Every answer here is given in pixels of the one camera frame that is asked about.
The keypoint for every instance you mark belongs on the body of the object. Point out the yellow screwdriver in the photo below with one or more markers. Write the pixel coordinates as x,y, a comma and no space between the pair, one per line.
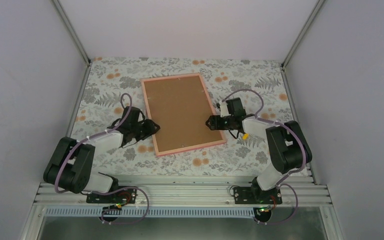
245,136

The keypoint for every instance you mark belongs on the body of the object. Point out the floral table mat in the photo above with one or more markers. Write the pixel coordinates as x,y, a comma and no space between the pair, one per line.
258,83

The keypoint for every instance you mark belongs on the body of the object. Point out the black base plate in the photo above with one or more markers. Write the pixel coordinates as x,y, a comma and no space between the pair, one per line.
253,195
127,196

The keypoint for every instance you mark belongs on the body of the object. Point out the grey slotted cable duct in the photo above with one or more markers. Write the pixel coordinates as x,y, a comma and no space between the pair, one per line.
152,212

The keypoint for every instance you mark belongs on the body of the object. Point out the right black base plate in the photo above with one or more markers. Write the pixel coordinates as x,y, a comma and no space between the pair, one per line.
253,195

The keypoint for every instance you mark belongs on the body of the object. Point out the pink picture frame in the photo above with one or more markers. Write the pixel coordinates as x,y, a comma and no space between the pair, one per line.
180,105

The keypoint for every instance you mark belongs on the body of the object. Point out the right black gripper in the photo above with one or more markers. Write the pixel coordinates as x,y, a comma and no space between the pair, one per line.
215,125

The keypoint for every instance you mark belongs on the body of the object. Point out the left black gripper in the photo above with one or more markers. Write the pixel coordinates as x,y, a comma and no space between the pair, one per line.
150,128

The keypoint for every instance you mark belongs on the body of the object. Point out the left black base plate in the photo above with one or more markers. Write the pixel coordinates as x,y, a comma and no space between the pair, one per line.
127,196

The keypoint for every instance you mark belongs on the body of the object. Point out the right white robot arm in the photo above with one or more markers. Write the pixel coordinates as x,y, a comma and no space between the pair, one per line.
288,149

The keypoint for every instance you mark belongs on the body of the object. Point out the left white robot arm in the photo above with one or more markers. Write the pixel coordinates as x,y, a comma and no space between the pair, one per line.
70,166

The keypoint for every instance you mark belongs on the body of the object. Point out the aluminium mounting rail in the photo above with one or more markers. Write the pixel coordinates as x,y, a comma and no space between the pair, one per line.
216,191

